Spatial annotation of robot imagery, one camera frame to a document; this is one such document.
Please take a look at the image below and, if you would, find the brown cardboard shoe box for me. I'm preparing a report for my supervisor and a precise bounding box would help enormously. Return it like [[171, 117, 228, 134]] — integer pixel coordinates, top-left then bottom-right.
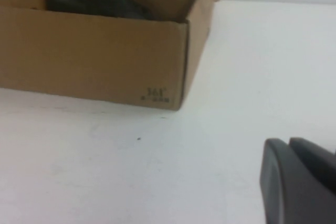
[[0, 0, 228, 111]]

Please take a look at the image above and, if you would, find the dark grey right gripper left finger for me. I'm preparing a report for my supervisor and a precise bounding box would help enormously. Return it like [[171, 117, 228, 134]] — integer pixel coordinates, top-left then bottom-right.
[[259, 138, 336, 224]]

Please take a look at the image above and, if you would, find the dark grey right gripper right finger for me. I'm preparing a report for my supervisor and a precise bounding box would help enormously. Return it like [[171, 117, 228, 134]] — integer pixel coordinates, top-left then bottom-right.
[[288, 136, 336, 169]]

